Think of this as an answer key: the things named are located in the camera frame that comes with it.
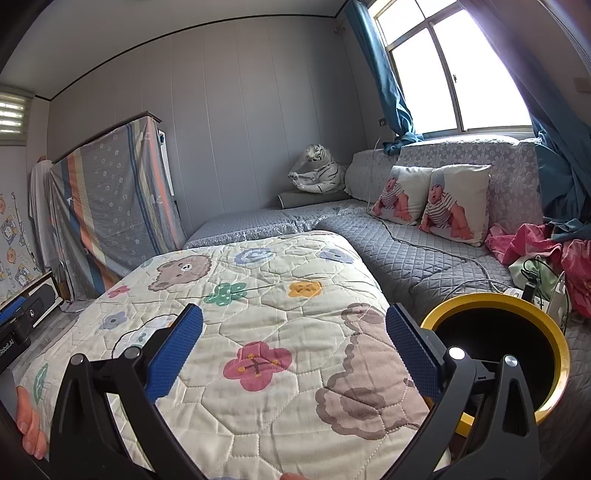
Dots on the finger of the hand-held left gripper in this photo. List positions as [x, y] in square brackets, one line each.
[11, 310]

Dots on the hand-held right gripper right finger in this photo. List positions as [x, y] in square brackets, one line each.
[415, 350]

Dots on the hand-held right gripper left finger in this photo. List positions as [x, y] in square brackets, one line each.
[173, 355]

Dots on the yellow rimmed black bin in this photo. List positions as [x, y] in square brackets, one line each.
[508, 337]

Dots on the white tv cabinet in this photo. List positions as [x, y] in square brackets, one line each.
[59, 295]

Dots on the grey quilted bed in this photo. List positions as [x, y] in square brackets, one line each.
[415, 258]

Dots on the white hanging cloth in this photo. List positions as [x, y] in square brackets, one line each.
[41, 207]

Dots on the cartoon bear quilt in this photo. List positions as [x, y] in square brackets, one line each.
[277, 295]

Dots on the pink clothes pile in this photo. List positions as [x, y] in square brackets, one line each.
[508, 244]

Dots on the striped cloth covered wardrobe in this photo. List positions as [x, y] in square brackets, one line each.
[111, 207]

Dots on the baby print pillow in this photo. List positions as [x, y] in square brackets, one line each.
[455, 207]
[399, 194]

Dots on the white power strip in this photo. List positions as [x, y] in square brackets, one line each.
[556, 300]

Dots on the green cloth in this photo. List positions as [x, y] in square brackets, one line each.
[545, 274]

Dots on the grey pillow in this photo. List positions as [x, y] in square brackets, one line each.
[304, 199]

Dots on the small window blind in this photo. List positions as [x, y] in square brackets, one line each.
[14, 115]

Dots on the grey floral sofa back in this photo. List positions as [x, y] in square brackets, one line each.
[508, 175]

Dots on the tiger plush in plastic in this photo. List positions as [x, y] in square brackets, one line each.
[318, 170]

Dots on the blue hanging curtain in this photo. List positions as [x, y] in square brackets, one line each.
[558, 138]

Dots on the blue tied curtain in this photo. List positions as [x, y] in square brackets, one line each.
[388, 83]

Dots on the large window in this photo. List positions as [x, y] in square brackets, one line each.
[443, 69]

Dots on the cartoon wall poster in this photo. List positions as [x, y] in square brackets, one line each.
[14, 240]

